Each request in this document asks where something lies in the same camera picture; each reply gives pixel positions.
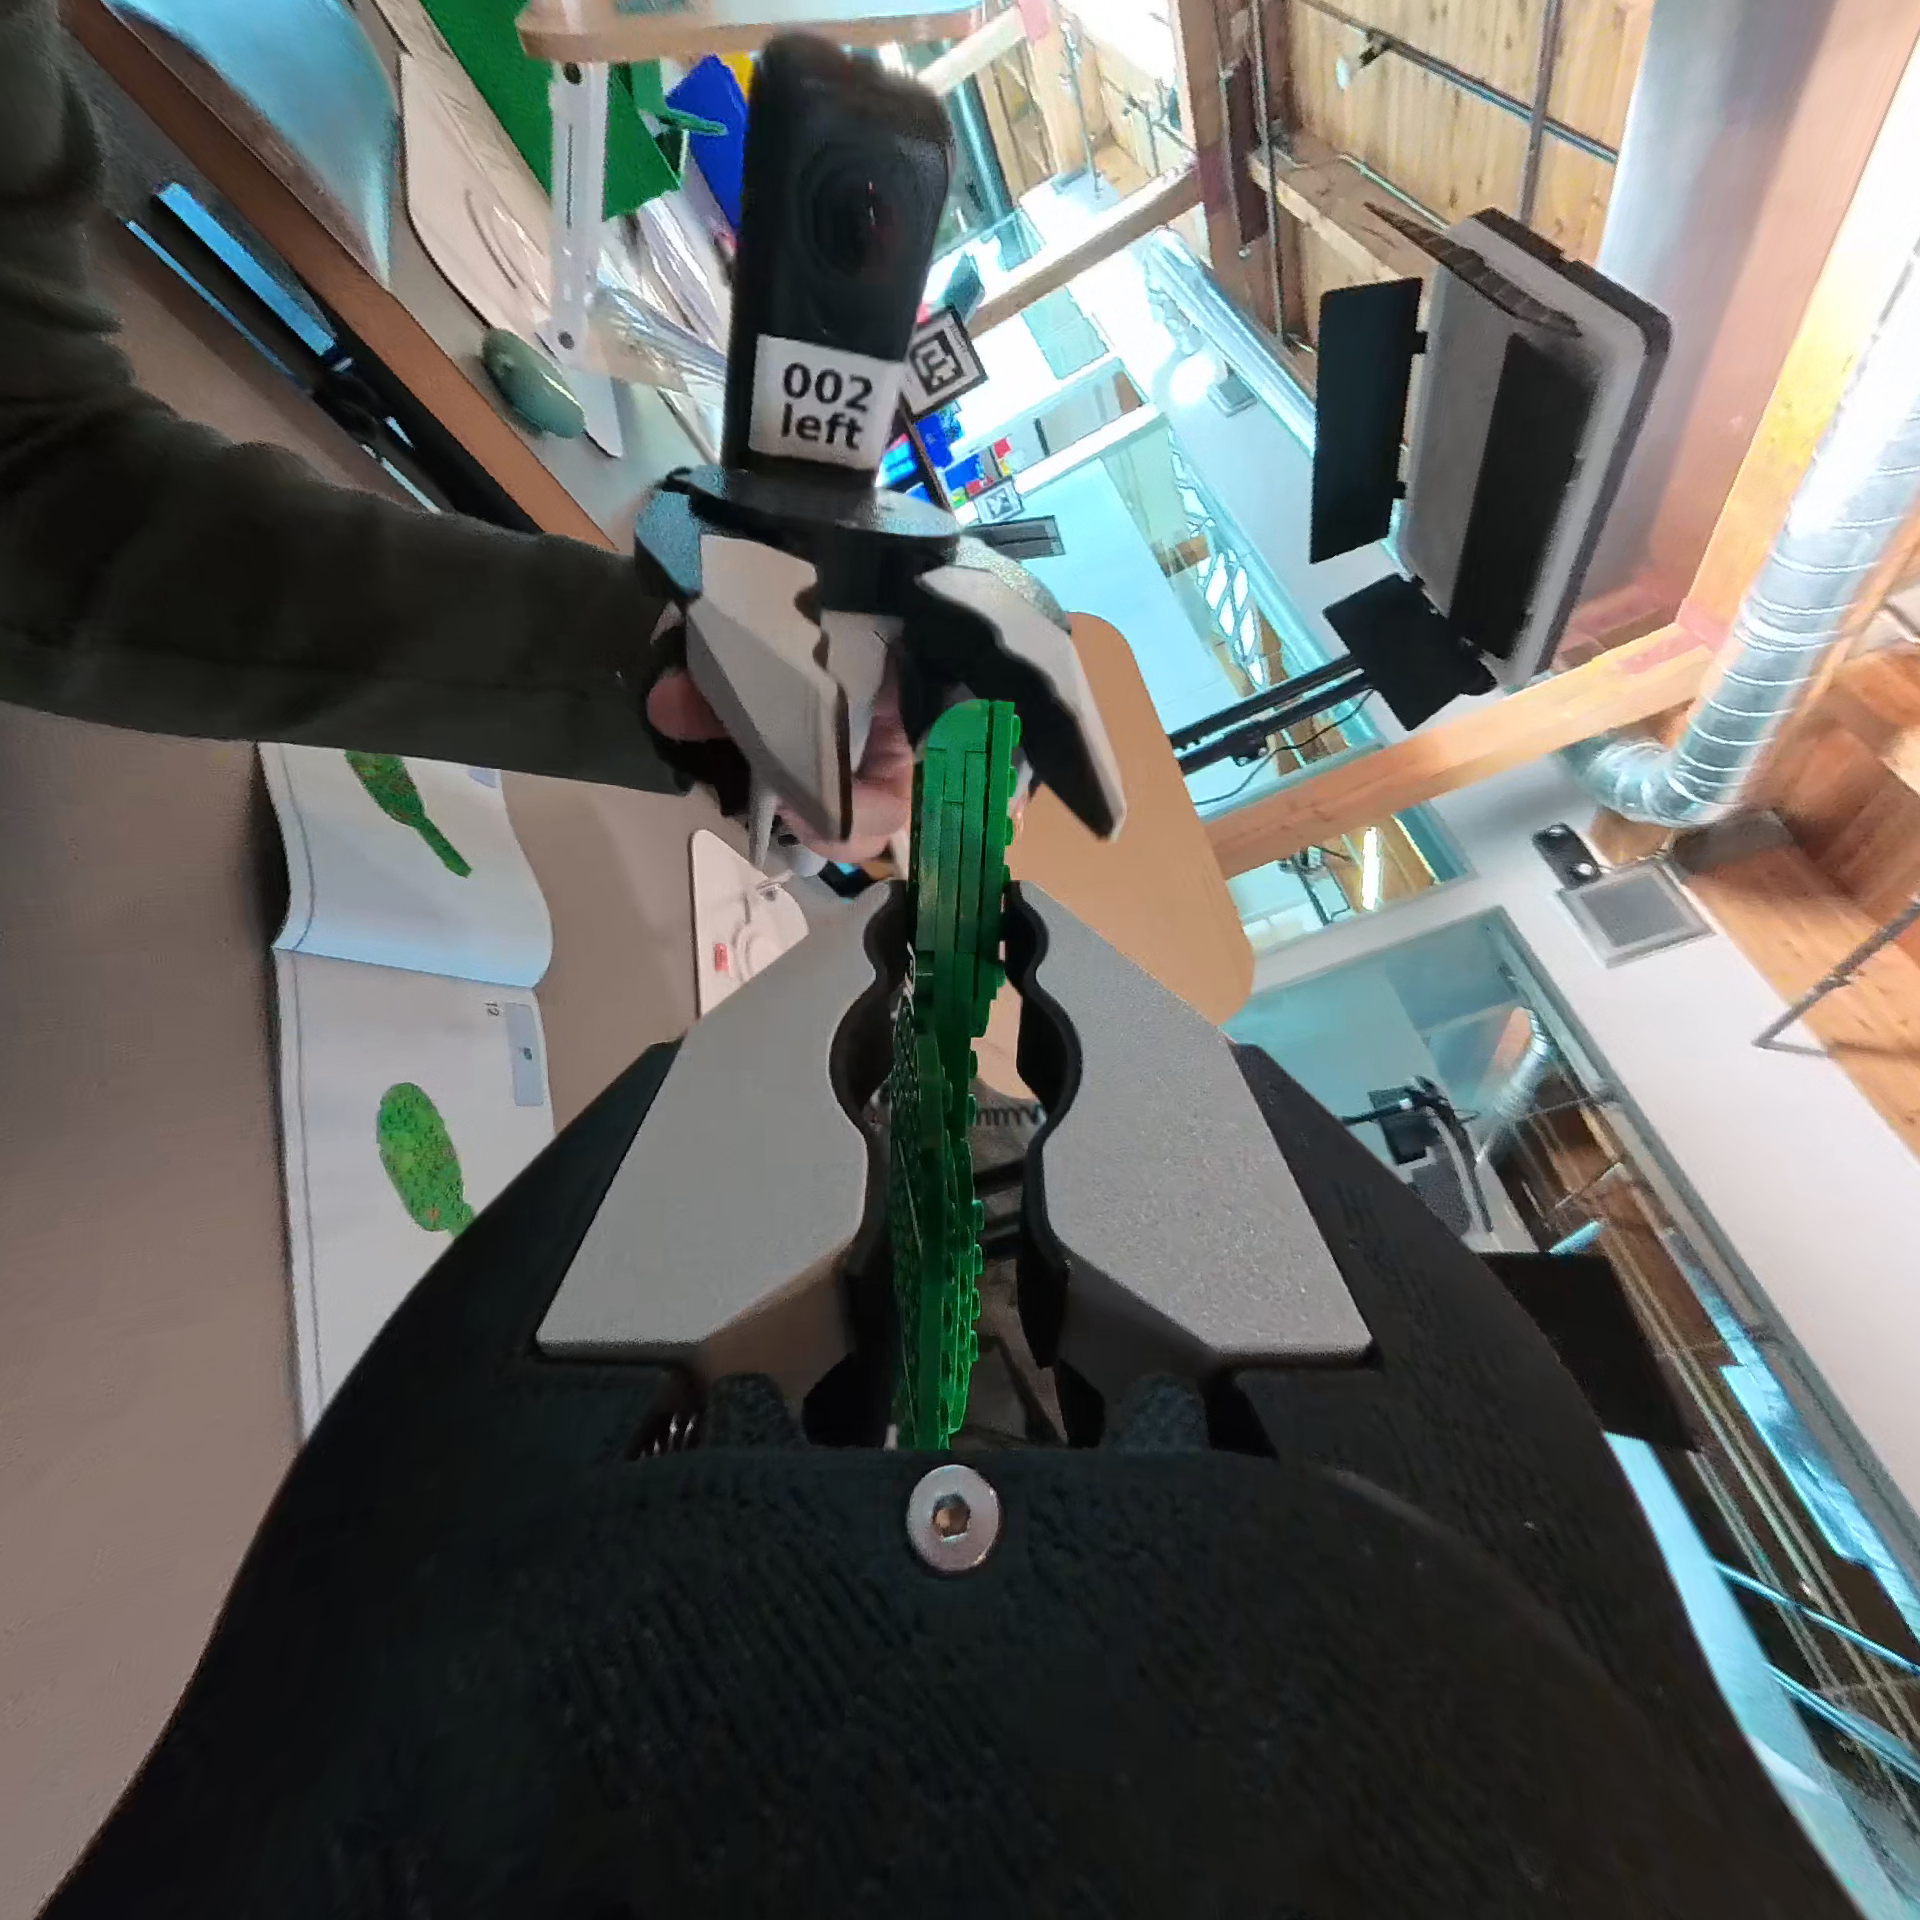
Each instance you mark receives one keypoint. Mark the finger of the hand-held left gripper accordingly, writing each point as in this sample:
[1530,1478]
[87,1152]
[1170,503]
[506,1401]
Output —
[1041,672]
[759,672]

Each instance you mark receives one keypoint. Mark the grey green oval object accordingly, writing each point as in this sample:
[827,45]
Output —
[534,385]

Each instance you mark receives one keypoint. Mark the white instruction booklet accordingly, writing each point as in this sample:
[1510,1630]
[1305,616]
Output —
[405,1049]

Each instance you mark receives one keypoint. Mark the large tan wooden board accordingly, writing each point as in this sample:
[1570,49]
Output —
[1161,869]

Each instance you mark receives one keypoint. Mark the person's left hand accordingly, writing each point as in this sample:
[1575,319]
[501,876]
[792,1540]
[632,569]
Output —
[884,777]

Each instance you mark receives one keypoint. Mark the black square panel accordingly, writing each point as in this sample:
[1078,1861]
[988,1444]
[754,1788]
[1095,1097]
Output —
[1587,1340]

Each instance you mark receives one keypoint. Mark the black white marker board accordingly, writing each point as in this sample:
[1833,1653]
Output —
[940,359]

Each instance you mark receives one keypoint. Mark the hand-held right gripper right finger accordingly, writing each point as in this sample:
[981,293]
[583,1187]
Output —
[1198,1187]

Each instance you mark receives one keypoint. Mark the person's left forearm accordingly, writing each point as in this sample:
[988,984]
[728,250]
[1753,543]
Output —
[302,599]

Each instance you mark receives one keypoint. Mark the white plastic strip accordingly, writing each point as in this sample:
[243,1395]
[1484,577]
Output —
[583,244]

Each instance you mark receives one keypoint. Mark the silver air duct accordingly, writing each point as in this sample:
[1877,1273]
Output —
[1784,616]

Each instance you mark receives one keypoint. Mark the white wall vent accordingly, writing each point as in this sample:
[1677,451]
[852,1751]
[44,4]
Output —
[1638,906]

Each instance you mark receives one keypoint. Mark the green brick leaf build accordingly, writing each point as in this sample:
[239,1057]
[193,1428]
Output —
[946,901]

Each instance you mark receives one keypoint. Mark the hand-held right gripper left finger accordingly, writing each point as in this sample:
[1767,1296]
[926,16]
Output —
[702,1187]

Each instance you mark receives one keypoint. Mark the grey desk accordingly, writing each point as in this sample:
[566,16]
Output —
[133,1201]

